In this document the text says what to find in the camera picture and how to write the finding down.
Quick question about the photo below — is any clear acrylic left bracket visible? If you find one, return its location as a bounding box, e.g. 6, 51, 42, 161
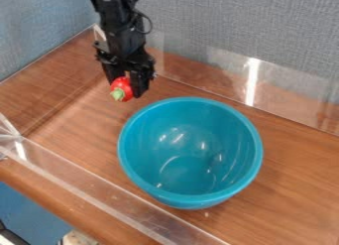
0, 113, 26, 160

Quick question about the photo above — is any red toy strawberry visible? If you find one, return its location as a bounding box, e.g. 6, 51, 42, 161
109, 76, 133, 102

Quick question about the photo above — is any clear acrylic barrier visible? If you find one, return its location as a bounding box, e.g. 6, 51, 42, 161
5, 138, 230, 245
146, 31, 339, 136

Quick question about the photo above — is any blue plastic bowl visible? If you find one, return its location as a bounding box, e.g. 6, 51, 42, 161
116, 96, 262, 210

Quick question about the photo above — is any clear acrylic back barrier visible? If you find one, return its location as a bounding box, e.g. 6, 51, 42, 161
146, 31, 339, 136

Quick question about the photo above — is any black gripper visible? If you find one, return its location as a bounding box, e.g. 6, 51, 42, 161
92, 27, 154, 98

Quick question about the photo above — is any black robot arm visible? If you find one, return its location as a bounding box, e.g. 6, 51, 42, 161
89, 0, 156, 98

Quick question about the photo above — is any clear acrylic front barrier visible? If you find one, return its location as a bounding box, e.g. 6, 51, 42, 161
5, 138, 230, 245

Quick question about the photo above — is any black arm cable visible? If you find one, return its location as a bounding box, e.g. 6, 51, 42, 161
129, 10, 153, 35

